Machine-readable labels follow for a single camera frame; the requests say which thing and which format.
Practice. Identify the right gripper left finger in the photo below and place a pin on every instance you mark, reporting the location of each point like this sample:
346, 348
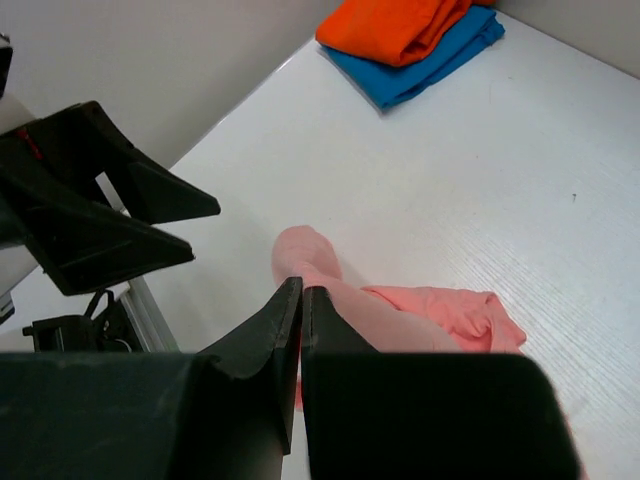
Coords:
223, 413

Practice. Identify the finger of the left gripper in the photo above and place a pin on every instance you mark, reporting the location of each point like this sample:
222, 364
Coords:
83, 246
79, 143

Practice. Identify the salmon pink t-shirt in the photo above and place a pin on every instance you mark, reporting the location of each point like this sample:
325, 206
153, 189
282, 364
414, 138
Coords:
398, 319

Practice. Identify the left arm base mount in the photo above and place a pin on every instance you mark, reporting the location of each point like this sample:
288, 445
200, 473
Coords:
80, 330

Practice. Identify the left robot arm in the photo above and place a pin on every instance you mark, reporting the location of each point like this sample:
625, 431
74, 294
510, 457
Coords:
87, 204

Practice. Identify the folded orange t-shirt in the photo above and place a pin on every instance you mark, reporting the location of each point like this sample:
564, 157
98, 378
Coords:
392, 32

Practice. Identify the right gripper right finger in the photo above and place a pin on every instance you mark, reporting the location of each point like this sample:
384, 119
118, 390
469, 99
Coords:
374, 415

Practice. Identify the folded blue t-shirt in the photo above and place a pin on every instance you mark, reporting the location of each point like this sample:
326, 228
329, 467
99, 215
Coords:
388, 86

